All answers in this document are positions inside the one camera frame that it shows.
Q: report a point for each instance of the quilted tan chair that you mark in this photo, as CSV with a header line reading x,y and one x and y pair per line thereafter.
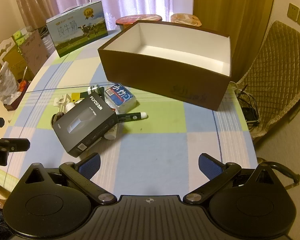
x,y
277,62

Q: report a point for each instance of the red lid noodle bowl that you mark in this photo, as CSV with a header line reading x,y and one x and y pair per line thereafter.
x,y
130,19

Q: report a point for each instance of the crinkled white plastic bag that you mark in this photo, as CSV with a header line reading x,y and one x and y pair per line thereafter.
x,y
6,82

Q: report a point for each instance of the blue tissue packet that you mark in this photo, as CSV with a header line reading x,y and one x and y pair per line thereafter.
x,y
120,97

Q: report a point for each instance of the black product box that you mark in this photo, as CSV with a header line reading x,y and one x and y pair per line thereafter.
x,y
85,125

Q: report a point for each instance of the green tissue packets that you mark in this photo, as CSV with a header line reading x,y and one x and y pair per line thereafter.
x,y
21,35

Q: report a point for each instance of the dark wooden box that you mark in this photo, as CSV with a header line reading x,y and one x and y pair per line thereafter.
x,y
12,105

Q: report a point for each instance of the small green white jar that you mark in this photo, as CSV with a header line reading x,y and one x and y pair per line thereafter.
x,y
96,90

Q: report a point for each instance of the blue white tube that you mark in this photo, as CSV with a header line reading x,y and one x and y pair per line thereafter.
x,y
111,133

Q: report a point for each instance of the yellow green card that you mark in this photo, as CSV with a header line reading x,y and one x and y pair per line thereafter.
x,y
76,97

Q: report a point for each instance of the brown cardboard box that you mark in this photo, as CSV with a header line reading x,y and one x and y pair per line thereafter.
x,y
165,75

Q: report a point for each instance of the brown flat cardboard carton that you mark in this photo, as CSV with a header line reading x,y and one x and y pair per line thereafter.
x,y
33,52

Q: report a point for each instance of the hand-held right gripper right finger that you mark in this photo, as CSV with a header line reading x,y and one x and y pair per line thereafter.
x,y
210,166

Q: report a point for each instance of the desktop with checked tablecloth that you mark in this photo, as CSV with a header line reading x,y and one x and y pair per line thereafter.
x,y
152,142

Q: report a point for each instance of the orange lid noodle bowl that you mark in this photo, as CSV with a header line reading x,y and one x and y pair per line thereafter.
x,y
187,18

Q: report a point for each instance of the green cow print carton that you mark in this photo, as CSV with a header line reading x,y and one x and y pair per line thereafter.
x,y
72,35

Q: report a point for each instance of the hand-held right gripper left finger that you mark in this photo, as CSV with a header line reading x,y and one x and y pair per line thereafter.
x,y
91,165

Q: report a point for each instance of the tan curtain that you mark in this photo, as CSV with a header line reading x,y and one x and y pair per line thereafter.
x,y
32,0

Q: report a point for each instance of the black power adapter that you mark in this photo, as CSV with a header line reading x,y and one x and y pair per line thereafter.
x,y
250,114

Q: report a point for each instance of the cotton swab bag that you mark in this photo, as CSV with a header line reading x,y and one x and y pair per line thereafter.
x,y
65,102

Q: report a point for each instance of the dark green tube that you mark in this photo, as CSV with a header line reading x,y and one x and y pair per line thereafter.
x,y
130,117

